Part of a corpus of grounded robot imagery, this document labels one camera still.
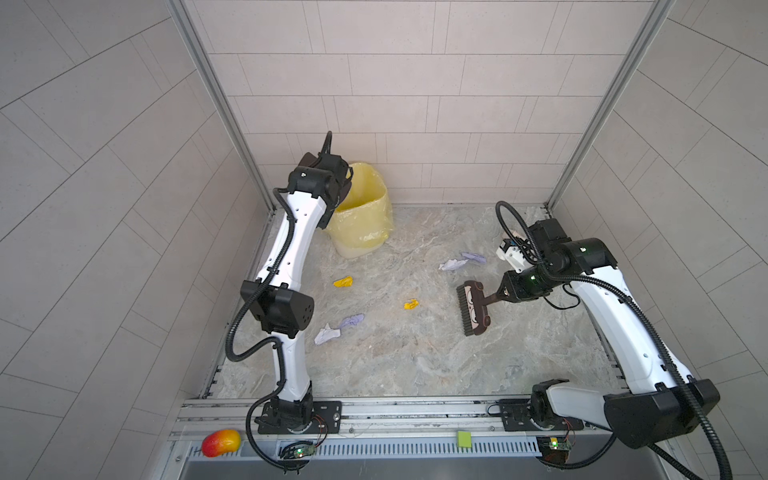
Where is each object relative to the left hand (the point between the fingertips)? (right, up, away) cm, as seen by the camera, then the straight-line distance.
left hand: (308, 212), depth 79 cm
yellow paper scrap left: (+7, -21, +15) cm, 27 cm away
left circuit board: (+1, -54, -13) cm, 55 cm away
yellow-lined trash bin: (+14, -2, +6) cm, 16 cm away
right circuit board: (+60, -55, -10) cm, 83 cm away
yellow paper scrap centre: (+28, -28, +11) cm, 41 cm away
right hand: (+48, -20, -7) cm, 53 cm away
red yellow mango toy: (-15, -52, -13) cm, 56 cm away
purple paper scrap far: (+51, -14, +21) cm, 57 cm away
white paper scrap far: (+42, -16, +21) cm, 50 cm away
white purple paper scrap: (+4, -34, +4) cm, 34 cm away
